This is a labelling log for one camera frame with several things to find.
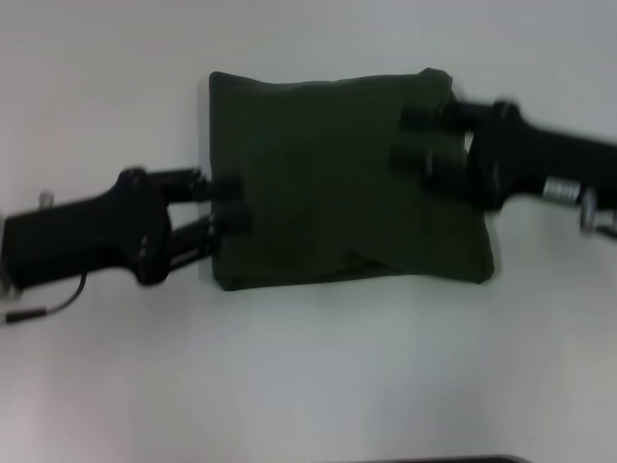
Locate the dark green FREE t-shirt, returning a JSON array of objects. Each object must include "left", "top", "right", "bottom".
[{"left": 207, "top": 67, "right": 497, "bottom": 293}]

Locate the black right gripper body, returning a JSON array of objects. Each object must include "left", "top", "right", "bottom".
[{"left": 465, "top": 99, "right": 617, "bottom": 212}]

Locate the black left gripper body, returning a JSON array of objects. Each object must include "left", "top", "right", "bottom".
[{"left": 2, "top": 166, "right": 177, "bottom": 290}]

